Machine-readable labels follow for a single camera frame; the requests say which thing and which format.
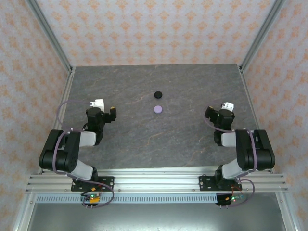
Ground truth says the aluminium lower frame post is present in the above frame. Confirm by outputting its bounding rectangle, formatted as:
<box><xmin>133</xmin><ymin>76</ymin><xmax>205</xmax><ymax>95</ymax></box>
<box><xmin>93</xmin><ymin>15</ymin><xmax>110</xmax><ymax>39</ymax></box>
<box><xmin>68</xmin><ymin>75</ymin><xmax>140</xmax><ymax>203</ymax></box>
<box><xmin>13</xmin><ymin>192</ymin><xmax>37</xmax><ymax>231</ymax></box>
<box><xmin>275</xmin><ymin>192</ymin><xmax>300</xmax><ymax>231</ymax></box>

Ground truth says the wide aluminium mounting beam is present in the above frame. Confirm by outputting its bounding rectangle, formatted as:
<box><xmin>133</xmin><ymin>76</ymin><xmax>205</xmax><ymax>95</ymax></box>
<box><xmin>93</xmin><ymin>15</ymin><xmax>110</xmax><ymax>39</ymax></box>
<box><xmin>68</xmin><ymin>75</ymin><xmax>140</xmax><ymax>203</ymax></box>
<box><xmin>25</xmin><ymin>167</ymin><xmax>289</xmax><ymax>193</ymax></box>

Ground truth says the grey metal sheet panel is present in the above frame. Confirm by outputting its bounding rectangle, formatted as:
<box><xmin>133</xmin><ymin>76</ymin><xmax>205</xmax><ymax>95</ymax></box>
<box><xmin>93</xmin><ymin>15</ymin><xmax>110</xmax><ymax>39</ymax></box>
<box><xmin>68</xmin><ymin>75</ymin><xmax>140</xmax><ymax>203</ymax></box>
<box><xmin>24</xmin><ymin>203</ymin><xmax>291</xmax><ymax>231</ymax></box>

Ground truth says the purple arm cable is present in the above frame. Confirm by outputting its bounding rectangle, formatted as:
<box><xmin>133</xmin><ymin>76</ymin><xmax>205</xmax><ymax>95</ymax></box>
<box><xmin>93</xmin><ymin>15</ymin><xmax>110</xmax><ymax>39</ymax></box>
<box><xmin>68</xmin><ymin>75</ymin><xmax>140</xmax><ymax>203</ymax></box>
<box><xmin>204</xmin><ymin>102</ymin><xmax>256</xmax><ymax>208</ymax></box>
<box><xmin>51</xmin><ymin>100</ymin><xmax>115</xmax><ymax>209</ymax></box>

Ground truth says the grey slotted cable duct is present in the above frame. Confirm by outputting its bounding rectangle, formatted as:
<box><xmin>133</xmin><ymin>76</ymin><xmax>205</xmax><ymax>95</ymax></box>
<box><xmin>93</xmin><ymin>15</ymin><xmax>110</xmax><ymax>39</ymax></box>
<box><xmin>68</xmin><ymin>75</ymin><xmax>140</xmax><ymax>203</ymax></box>
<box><xmin>35</xmin><ymin>194</ymin><xmax>219</xmax><ymax>205</ymax></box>

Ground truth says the aluminium upright frame post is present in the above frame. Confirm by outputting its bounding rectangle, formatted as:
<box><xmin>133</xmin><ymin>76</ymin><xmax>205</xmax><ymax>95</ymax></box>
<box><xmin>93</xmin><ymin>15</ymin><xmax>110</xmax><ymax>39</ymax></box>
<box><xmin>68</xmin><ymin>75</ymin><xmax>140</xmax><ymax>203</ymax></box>
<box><xmin>240</xmin><ymin>0</ymin><xmax>286</xmax><ymax>73</ymax></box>
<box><xmin>26</xmin><ymin>0</ymin><xmax>74</xmax><ymax>74</ymax></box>

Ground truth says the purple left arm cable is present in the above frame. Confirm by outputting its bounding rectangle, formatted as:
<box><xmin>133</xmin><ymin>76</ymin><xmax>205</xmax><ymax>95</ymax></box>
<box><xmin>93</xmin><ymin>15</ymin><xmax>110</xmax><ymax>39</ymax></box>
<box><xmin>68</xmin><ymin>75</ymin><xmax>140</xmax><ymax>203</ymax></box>
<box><xmin>51</xmin><ymin>100</ymin><xmax>115</xmax><ymax>209</ymax></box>

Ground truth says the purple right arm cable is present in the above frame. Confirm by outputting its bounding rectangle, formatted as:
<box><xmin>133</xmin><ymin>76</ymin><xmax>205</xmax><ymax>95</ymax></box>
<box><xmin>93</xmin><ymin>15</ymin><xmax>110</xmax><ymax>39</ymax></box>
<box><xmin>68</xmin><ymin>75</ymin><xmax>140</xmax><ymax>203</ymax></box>
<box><xmin>204</xmin><ymin>102</ymin><xmax>256</xmax><ymax>208</ymax></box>

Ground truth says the aluminium side table rail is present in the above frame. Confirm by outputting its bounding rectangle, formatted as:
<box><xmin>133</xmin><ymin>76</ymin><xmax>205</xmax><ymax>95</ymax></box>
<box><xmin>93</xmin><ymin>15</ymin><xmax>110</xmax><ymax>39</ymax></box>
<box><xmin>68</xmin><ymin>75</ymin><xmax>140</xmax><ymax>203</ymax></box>
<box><xmin>239</xmin><ymin>65</ymin><xmax>275</xmax><ymax>174</ymax></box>
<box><xmin>38</xmin><ymin>67</ymin><xmax>76</xmax><ymax>174</ymax></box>

